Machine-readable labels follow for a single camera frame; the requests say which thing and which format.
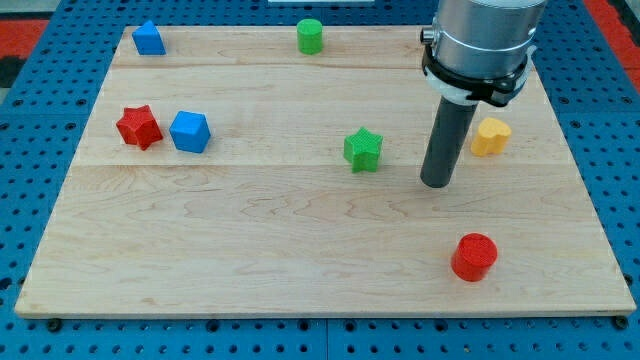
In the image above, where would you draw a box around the red star block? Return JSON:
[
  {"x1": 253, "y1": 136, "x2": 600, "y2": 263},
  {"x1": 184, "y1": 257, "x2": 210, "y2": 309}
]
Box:
[{"x1": 116, "y1": 105, "x2": 163, "y2": 151}]

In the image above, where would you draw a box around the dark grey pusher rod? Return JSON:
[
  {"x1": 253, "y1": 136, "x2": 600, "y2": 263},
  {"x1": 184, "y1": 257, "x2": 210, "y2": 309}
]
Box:
[{"x1": 420, "y1": 97, "x2": 478, "y2": 188}]

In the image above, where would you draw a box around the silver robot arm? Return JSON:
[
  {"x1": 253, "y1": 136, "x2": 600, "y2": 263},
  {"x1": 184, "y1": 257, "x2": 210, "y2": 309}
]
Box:
[{"x1": 420, "y1": 0, "x2": 546, "y2": 107}]

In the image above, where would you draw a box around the yellow heart block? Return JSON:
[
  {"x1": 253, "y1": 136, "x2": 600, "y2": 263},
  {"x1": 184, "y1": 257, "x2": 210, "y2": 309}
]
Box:
[{"x1": 470, "y1": 117, "x2": 512, "y2": 157}]

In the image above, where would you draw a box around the green star block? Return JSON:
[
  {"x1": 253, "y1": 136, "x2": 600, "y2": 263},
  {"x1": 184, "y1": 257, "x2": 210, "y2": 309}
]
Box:
[{"x1": 343, "y1": 127, "x2": 384, "y2": 173}]

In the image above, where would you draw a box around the green cylinder block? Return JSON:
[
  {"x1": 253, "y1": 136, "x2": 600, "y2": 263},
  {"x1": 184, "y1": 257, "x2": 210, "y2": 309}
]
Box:
[{"x1": 296, "y1": 18, "x2": 323, "y2": 55}]

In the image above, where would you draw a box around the red cylinder block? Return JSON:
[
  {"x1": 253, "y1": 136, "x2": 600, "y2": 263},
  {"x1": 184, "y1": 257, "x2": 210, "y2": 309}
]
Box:
[{"x1": 450, "y1": 233, "x2": 498, "y2": 282}]

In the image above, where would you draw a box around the light wooden board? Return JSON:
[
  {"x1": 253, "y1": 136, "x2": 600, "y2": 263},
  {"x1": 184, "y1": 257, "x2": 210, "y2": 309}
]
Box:
[{"x1": 15, "y1": 26, "x2": 636, "y2": 319}]

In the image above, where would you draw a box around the blue triangular block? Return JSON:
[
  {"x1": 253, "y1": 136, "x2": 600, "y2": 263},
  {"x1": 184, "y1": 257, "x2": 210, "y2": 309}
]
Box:
[{"x1": 132, "y1": 20, "x2": 166, "y2": 56}]

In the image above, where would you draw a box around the blue cube block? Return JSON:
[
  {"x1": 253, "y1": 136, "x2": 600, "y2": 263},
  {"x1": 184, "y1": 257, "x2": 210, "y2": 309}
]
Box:
[{"x1": 169, "y1": 111, "x2": 211, "y2": 153}]

